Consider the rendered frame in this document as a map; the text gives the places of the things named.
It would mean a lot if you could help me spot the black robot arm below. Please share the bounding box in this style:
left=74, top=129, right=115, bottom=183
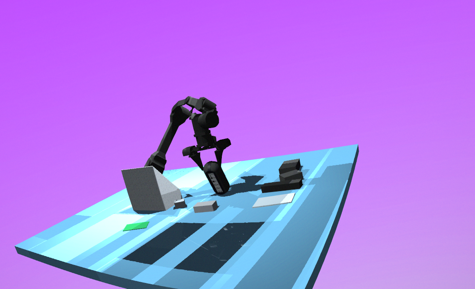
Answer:
left=144, top=96, right=219, bottom=174

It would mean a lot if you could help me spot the dark grey controller unit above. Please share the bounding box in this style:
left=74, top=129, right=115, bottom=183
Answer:
left=203, top=161, right=230, bottom=195

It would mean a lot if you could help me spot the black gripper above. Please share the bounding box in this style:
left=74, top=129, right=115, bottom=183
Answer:
left=182, top=128, right=231, bottom=171

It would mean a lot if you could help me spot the flat green rectangular plate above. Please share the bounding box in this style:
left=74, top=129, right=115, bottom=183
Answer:
left=123, top=221, right=149, bottom=231

